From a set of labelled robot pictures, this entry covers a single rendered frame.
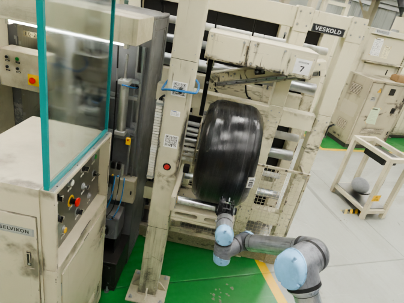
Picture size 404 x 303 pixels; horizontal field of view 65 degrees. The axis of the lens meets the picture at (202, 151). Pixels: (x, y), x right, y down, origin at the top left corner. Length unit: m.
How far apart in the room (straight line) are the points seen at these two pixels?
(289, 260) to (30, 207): 0.89
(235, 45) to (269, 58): 0.20
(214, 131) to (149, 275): 1.20
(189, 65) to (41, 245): 0.99
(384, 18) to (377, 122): 8.58
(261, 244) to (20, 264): 0.95
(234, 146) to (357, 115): 4.67
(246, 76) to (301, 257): 1.20
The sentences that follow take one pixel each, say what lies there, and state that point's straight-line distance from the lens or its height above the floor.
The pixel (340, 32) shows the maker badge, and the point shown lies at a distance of 2.21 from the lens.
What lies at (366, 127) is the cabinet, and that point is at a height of 0.42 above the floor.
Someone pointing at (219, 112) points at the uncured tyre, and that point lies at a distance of 1.59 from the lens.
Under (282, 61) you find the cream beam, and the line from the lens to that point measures 1.84.
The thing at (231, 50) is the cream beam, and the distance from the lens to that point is 1.82.
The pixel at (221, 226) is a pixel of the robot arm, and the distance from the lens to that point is 1.35.
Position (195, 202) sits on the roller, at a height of 0.92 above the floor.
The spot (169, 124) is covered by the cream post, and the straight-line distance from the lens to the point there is 1.68.
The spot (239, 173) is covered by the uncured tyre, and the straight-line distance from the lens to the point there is 1.53.
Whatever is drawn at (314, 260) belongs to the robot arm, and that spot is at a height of 1.25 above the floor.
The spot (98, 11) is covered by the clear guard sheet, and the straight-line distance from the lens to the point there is 1.33.
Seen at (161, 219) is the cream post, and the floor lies 0.69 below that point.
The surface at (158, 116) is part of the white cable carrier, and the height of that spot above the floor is 1.34.
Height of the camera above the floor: 1.95
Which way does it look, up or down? 26 degrees down
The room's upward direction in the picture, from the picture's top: 12 degrees clockwise
